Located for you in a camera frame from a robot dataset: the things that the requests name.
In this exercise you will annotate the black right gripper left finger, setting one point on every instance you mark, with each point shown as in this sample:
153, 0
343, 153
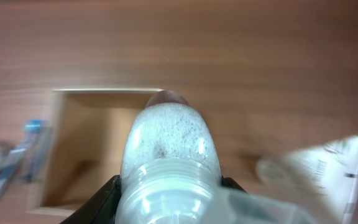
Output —
101, 208

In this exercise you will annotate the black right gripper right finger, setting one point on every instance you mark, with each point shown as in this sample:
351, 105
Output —
230, 183

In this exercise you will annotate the clear bottle with dark liquid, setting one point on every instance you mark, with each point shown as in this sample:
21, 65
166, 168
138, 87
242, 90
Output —
170, 174

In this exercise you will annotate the white squeeze tube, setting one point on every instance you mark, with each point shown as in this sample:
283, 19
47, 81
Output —
323, 179

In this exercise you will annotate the blue white toothbrush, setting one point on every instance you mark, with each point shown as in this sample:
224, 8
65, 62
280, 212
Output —
37, 136

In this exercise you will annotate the white cardboard box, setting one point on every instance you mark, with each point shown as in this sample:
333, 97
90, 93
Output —
86, 132

